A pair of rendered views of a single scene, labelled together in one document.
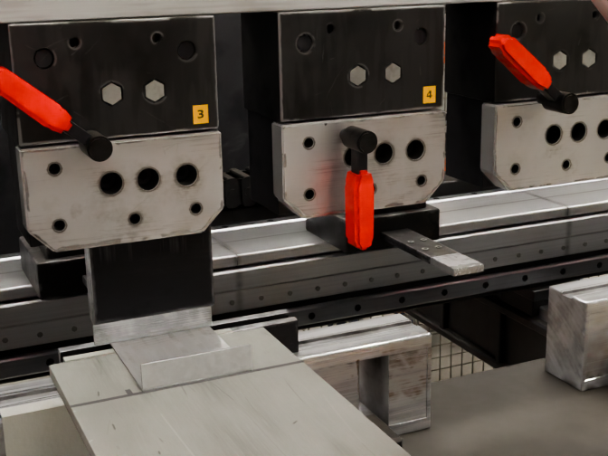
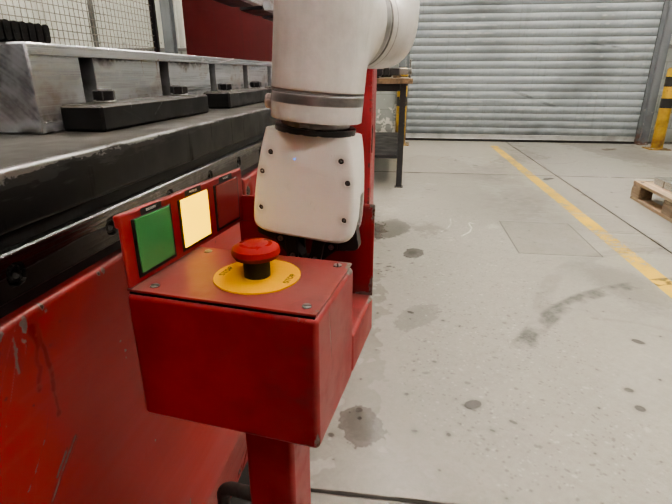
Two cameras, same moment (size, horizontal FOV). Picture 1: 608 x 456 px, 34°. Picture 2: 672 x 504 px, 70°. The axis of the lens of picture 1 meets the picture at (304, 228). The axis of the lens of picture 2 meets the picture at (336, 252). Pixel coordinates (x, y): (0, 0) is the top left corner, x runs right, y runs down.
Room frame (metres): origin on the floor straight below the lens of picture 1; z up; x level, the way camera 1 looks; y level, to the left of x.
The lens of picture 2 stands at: (0.35, 0.00, 0.94)
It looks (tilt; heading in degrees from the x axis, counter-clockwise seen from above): 21 degrees down; 303
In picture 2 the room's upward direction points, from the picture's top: straight up
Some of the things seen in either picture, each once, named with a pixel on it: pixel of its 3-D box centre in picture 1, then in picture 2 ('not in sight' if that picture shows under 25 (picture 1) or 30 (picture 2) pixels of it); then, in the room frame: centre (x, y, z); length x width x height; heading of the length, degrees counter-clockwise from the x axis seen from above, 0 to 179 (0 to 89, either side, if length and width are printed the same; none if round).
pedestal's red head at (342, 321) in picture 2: not in sight; (270, 285); (0.62, -0.31, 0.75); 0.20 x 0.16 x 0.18; 107
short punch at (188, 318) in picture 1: (151, 280); not in sight; (0.77, 0.13, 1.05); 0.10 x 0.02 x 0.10; 114
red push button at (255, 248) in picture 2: not in sight; (256, 262); (0.60, -0.27, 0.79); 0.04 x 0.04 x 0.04
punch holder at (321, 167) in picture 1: (343, 105); not in sight; (0.84, -0.04, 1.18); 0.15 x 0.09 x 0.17; 114
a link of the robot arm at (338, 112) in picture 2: not in sight; (314, 108); (0.61, -0.37, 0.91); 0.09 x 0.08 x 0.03; 17
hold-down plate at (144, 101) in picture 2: not in sight; (149, 109); (0.96, -0.45, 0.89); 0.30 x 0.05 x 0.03; 114
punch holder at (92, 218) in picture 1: (109, 126); not in sight; (0.76, 0.15, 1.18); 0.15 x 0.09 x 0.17; 114
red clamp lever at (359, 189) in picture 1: (356, 187); not in sight; (0.77, -0.04, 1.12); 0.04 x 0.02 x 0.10; 24
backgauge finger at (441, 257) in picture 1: (403, 230); not in sight; (1.05, -0.11, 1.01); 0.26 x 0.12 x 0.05; 24
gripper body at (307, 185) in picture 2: not in sight; (312, 175); (0.61, -0.37, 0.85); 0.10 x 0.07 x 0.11; 17
